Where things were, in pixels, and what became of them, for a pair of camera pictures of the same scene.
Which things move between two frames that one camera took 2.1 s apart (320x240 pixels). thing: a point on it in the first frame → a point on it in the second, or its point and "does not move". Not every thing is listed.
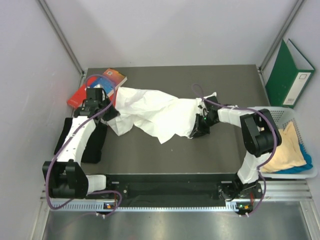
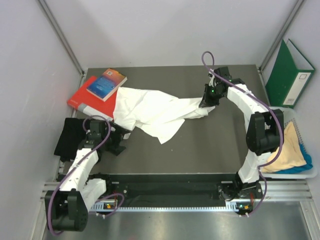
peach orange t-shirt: [288, 153] does not move
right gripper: [198, 127] → [208, 102]
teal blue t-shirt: [299, 168] does not move
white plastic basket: [281, 116] does not move
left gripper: [113, 113] → [118, 134]
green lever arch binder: [290, 74] does not move
